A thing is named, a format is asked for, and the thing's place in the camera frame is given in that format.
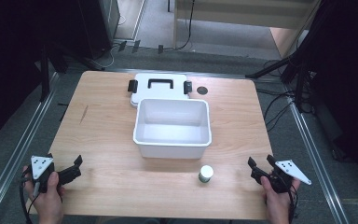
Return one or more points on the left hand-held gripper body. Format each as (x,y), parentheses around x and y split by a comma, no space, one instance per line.
(40,166)

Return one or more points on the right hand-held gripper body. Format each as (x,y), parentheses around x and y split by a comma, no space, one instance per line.
(284,177)

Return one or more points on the small jar with white cap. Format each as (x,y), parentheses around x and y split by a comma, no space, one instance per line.
(205,173)

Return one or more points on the white plastic storage box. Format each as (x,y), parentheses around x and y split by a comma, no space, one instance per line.
(171,148)

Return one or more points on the person's right hand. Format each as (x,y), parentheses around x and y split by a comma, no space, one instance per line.
(278,205)

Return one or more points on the person's left hand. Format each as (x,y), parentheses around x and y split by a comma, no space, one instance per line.
(48,202)

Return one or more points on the black metal stand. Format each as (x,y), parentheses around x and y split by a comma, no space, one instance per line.
(292,67)
(44,74)

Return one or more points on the round dark table grommet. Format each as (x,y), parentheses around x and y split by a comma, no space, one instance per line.
(202,90)

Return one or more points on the dark curtain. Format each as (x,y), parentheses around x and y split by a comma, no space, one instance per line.
(9,62)
(348,77)

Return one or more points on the black cabinet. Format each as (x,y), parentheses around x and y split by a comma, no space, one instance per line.
(96,25)

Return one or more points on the light wooden furniture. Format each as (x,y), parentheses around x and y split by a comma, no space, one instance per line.
(245,14)

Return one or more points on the aluminium floor rail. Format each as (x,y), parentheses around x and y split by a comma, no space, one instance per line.
(18,149)
(317,161)

